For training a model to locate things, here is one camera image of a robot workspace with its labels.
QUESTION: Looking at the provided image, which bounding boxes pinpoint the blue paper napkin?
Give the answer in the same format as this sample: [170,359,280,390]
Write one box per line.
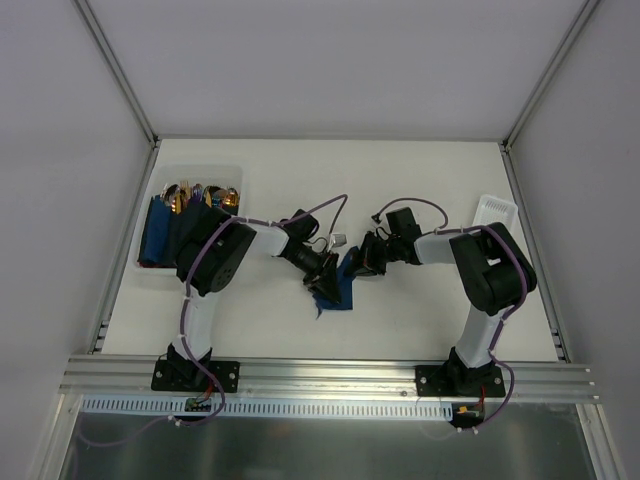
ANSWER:
[312,247,358,319]

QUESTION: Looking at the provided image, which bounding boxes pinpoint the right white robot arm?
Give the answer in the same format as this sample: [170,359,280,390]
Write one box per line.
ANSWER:
[346,207,537,398]

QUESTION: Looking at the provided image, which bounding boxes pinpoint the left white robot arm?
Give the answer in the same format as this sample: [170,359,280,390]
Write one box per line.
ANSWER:
[152,207,343,391]

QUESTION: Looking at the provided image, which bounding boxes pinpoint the rolled napkin bundles with cutlery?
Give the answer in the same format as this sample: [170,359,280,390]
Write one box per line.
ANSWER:
[135,180,241,269]

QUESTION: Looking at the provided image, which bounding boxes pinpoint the white perforated utensil tray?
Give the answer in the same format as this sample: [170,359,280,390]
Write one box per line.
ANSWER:
[473,194,518,234]

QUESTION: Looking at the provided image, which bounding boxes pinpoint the white plastic bin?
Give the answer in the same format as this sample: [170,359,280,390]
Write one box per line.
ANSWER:
[128,163,245,277]

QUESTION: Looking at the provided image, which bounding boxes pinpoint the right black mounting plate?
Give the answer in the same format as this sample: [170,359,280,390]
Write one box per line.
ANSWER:
[415,362,506,398]

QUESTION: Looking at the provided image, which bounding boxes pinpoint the black mounting plate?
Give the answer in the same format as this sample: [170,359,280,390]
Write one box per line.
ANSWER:
[415,362,506,398]
[150,357,240,393]

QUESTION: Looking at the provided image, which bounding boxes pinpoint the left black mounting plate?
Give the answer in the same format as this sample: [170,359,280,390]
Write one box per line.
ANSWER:
[150,357,240,393]

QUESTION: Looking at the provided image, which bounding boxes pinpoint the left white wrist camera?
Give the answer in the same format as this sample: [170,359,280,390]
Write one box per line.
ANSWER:
[328,233,347,249]

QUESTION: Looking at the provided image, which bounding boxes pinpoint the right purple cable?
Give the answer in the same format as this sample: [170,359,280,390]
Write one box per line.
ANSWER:
[372,198,531,435]

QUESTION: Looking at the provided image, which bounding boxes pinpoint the purple cable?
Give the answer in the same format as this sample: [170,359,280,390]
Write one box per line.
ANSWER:
[177,193,350,427]
[372,198,531,435]

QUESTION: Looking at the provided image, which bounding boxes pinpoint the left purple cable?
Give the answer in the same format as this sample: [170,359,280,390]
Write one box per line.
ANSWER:
[177,193,350,427]

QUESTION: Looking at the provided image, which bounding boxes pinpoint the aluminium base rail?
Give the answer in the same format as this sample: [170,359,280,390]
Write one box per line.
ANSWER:
[58,355,602,404]

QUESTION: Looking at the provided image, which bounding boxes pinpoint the white slotted cable duct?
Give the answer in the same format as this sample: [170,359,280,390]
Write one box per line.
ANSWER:
[80,395,454,422]

